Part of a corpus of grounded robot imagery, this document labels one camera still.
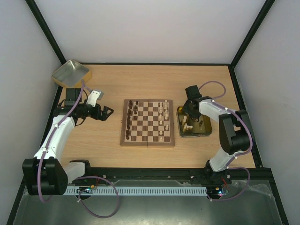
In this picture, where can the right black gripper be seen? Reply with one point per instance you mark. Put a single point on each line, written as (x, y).
(192, 112)

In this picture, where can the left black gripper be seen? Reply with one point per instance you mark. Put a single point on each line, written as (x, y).
(103, 117)

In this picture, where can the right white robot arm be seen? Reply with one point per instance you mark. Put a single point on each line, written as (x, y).
(234, 132)

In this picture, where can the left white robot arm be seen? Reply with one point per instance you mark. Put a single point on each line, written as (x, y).
(51, 150)

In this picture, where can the wooden chess board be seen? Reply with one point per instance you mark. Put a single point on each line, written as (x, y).
(140, 123)

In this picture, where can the gold green tin box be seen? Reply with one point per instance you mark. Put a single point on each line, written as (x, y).
(199, 131)

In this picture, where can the empty silver tin lid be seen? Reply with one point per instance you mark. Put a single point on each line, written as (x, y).
(71, 74)

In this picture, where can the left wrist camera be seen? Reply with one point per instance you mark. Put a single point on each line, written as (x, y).
(94, 96)

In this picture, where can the white slotted cable duct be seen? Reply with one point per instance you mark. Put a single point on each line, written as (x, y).
(138, 191)

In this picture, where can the black aluminium frame rail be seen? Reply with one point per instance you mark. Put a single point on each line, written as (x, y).
(150, 173)

